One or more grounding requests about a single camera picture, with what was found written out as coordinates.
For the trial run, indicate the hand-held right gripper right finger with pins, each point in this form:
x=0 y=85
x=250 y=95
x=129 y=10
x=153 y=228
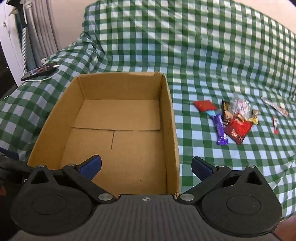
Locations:
x=201 y=168

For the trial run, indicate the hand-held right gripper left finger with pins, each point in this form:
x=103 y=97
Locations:
x=92 y=167

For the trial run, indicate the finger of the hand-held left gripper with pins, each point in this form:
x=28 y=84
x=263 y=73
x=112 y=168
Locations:
x=13 y=167

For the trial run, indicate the purple chocolate bar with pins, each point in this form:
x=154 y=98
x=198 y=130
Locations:
x=220 y=129

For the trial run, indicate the cardboard box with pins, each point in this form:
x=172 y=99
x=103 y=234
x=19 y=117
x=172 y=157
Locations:
x=129 y=129

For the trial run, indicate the large red snack packet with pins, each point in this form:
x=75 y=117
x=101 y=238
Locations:
x=238 y=131

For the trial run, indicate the blue stick packet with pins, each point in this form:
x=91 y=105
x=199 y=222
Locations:
x=211 y=113

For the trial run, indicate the red sachet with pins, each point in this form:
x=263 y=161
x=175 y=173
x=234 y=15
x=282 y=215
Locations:
x=204 y=106

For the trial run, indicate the dark brown snack bar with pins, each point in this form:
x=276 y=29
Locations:
x=225 y=107

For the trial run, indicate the gold snack packet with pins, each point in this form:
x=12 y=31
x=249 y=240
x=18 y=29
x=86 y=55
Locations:
x=254 y=118

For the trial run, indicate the clear candy bag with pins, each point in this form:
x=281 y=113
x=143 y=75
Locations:
x=240 y=105

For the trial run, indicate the small red black candy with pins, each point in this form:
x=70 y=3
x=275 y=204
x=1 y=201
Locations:
x=275 y=125

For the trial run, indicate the long silver snack packet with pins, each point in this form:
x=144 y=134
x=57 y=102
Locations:
x=272 y=104

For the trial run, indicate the black smartphone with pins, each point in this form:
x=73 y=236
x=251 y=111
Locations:
x=37 y=71

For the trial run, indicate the small white plug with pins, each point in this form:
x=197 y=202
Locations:
x=44 y=60

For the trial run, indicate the green checkered cloth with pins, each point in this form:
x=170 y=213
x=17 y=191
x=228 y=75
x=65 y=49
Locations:
x=185 y=58

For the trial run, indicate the gooseneck phone holder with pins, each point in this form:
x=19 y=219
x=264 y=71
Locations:
x=24 y=51

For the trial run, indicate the grey curtain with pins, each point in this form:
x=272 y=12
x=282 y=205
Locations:
x=44 y=30

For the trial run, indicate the white window frame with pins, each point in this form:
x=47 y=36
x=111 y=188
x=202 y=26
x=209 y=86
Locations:
x=9 y=53

